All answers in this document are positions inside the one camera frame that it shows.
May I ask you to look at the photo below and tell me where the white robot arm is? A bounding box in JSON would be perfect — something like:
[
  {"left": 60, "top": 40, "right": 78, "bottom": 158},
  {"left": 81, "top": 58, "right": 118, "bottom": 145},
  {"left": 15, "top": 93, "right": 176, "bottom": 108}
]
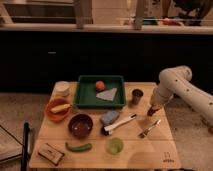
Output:
[{"left": 147, "top": 66, "right": 213, "bottom": 126}]

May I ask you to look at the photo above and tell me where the green plastic cup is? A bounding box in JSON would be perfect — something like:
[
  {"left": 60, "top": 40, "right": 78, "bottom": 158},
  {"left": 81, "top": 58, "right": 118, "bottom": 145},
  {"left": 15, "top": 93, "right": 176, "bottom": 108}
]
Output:
[{"left": 106, "top": 138, "right": 124, "bottom": 155}]

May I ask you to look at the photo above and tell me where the white cup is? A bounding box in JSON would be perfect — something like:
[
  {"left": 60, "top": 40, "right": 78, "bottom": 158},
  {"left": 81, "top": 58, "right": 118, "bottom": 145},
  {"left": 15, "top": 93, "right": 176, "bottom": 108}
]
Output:
[{"left": 55, "top": 81, "right": 70, "bottom": 97}]

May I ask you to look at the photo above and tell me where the metal fork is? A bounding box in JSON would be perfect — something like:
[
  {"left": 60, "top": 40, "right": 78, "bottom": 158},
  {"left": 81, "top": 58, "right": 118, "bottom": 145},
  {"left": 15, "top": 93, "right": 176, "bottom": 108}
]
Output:
[{"left": 138, "top": 119, "right": 161, "bottom": 138}]

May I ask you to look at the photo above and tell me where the blue sponge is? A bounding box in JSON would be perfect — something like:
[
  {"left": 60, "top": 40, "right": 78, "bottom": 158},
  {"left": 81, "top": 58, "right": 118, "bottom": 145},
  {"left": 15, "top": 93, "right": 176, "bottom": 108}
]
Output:
[{"left": 100, "top": 110, "right": 119, "bottom": 125}]

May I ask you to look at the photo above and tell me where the grey folded cloth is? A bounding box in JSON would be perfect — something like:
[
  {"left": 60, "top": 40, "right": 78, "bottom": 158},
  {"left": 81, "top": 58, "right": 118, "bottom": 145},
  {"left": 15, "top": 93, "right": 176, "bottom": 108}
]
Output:
[{"left": 96, "top": 88, "right": 117, "bottom": 101}]

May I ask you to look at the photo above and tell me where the orange fruit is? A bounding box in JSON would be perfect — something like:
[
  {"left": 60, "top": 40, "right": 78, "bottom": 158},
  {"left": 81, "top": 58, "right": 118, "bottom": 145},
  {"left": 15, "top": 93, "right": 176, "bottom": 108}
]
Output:
[{"left": 95, "top": 81, "right": 105, "bottom": 91}]

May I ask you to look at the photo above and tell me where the green plastic tray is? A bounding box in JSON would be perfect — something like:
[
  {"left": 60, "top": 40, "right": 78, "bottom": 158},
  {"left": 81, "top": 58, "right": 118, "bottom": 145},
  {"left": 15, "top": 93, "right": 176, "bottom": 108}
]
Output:
[{"left": 73, "top": 75, "right": 126, "bottom": 109}]

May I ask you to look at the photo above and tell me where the dark red bowl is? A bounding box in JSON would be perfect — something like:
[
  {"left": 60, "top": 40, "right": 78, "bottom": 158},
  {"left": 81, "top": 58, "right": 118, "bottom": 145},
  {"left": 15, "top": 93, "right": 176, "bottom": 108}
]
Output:
[{"left": 68, "top": 114, "right": 93, "bottom": 139}]

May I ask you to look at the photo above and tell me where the green chili pepper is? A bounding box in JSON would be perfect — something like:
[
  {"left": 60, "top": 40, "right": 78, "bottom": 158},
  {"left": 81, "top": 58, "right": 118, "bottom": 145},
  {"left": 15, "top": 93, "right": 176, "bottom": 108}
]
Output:
[{"left": 65, "top": 142, "right": 92, "bottom": 152}]

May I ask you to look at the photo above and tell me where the yellow corn cob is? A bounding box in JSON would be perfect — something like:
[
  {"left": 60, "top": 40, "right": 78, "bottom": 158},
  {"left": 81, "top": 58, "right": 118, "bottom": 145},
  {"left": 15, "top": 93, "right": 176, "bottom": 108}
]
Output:
[{"left": 50, "top": 104, "right": 71, "bottom": 113}]

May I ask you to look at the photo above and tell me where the orange plate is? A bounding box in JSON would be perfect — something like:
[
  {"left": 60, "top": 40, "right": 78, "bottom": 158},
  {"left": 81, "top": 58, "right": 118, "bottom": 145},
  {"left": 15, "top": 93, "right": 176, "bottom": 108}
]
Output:
[{"left": 44, "top": 98, "right": 71, "bottom": 122}]

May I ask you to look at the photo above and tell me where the white handled brush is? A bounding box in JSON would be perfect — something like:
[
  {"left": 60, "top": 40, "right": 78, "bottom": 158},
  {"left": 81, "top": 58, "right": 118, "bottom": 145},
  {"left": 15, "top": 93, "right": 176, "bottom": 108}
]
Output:
[{"left": 101, "top": 114, "right": 137, "bottom": 136}]

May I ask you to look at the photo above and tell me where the black chair frame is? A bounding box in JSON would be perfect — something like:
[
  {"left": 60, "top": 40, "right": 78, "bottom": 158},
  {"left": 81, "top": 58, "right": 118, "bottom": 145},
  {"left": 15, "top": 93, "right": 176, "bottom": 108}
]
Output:
[{"left": 21, "top": 122, "right": 30, "bottom": 171}]

